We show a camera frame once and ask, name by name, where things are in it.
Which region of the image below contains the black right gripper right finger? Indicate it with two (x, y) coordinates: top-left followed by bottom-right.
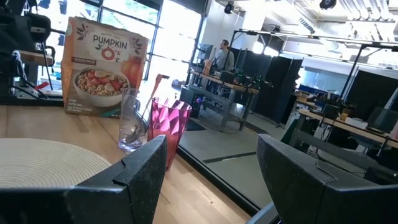
(257, 133), (398, 224)

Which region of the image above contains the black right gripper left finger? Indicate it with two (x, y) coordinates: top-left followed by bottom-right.
(0, 134), (168, 224)

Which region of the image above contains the pink plastic tumbler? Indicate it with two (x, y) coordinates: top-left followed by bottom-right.
(147, 96), (193, 171)

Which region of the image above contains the spoon with orange handle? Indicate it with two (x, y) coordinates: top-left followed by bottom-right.
(126, 73), (170, 144)

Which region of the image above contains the pumpkin cereal box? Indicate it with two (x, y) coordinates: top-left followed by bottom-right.
(61, 16), (150, 118)

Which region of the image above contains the clear drinking glass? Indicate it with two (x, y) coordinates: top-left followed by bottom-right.
(118, 88), (149, 152)

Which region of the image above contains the wooden top workbench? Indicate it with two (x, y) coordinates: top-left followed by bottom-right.
(185, 68), (261, 131)
(292, 107), (398, 158)

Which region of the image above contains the large white round plate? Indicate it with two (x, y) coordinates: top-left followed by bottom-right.
(0, 138), (112, 189)

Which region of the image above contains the black partition screen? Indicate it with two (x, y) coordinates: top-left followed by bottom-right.
(241, 54), (305, 125)

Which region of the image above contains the person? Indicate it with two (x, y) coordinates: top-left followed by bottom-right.
(213, 39), (236, 72)

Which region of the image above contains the black overhead gantry frame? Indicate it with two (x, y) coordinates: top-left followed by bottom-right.
(223, 29), (398, 101)

